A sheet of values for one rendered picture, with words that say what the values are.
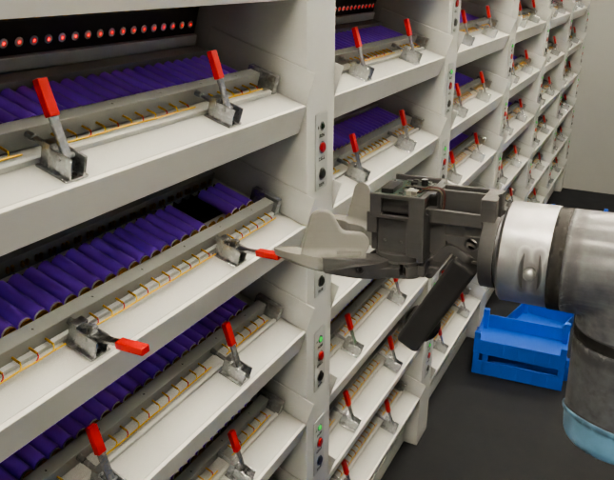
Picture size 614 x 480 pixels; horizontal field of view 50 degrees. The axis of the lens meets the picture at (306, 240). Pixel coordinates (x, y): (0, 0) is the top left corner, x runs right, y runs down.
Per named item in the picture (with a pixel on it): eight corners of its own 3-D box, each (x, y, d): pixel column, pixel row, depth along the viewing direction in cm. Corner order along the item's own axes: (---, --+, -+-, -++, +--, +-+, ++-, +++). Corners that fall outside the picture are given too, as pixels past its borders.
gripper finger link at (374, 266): (323, 243, 65) (412, 242, 65) (324, 259, 66) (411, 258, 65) (322, 261, 61) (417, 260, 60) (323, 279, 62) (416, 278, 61)
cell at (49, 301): (20, 284, 75) (62, 311, 73) (6, 290, 74) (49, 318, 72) (21, 270, 74) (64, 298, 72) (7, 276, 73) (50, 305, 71)
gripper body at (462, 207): (391, 171, 67) (514, 184, 61) (390, 251, 70) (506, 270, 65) (361, 192, 61) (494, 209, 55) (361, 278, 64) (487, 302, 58)
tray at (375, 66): (438, 75, 158) (461, 17, 152) (326, 122, 109) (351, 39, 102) (365, 44, 164) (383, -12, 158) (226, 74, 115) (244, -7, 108)
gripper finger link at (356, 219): (343, 171, 74) (402, 189, 67) (343, 221, 76) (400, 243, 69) (321, 176, 72) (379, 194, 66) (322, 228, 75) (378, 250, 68)
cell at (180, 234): (151, 222, 94) (188, 243, 92) (143, 226, 92) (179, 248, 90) (153, 210, 93) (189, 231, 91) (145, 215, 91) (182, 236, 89)
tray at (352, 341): (423, 291, 180) (442, 249, 173) (323, 412, 130) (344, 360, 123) (358, 256, 186) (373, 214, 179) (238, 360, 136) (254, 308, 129)
